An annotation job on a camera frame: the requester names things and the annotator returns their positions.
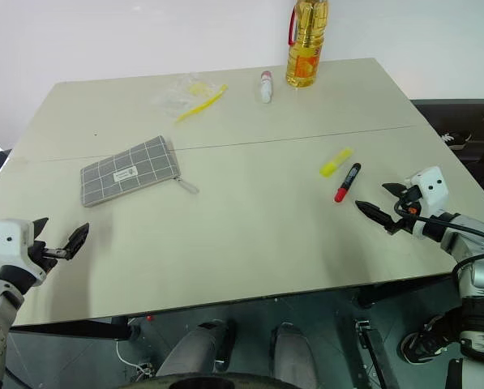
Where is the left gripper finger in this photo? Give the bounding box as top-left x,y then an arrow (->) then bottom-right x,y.
60,222 -> 91,261
32,217 -> 49,245

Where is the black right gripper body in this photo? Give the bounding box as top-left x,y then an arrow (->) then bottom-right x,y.
386,184 -> 424,235

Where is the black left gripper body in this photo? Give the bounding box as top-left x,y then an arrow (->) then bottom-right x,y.
26,241 -> 69,279

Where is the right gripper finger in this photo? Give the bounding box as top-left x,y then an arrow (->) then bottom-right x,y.
354,200 -> 400,230
381,182 -> 407,200

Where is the grey checked pencil case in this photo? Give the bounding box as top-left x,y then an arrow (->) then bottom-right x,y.
79,135 -> 200,209

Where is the black marker red cap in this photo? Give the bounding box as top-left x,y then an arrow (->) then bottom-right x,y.
333,162 -> 362,203

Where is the yellow highlighter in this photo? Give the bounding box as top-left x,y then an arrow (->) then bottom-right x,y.
319,147 -> 354,178

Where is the black sneaker white sole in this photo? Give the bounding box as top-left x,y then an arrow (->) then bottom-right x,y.
441,130 -> 474,149

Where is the dark seat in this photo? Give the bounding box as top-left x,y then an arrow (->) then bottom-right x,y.
410,98 -> 484,203

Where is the black and white shoe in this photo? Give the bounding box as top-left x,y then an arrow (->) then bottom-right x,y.
400,312 -> 464,365

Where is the black metal floor strut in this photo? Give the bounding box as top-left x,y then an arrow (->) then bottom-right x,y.
353,318 -> 401,389

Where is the grey robot left leg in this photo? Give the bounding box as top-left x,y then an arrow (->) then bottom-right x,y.
155,318 -> 238,378

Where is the grey robot leg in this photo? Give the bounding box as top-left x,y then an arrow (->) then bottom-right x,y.
270,322 -> 319,389
155,318 -> 238,378

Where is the white tube pink print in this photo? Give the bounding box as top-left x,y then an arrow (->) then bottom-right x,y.
259,70 -> 274,105

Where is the grey robot right leg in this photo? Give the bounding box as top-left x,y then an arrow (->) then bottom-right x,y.
270,322 -> 319,389

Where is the clear plastic bag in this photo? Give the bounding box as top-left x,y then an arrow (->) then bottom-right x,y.
151,74 -> 218,118

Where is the yellow toothbrush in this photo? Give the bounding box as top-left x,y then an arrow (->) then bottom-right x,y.
174,83 -> 229,124

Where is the dark rounded robot waist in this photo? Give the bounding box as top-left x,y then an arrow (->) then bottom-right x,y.
130,371 -> 322,389

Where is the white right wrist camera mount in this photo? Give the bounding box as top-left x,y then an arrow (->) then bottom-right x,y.
403,165 -> 448,208

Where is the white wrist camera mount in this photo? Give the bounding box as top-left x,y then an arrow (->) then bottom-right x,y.
403,165 -> 448,208
0,218 -> 37,269

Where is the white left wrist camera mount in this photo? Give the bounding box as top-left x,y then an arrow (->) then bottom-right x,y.
0,218 -> 37,269

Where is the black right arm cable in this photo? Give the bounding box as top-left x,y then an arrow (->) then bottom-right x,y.
393,202 -> 484,280

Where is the black table frame bar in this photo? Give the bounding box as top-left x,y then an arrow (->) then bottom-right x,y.
11,318 -> 142,342

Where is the thin white floor cable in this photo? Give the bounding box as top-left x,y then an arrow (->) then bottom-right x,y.
114,342 -> 156,380

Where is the cooking oil bottle red handle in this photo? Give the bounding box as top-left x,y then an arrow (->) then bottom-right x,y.
285,0 -> 331,88

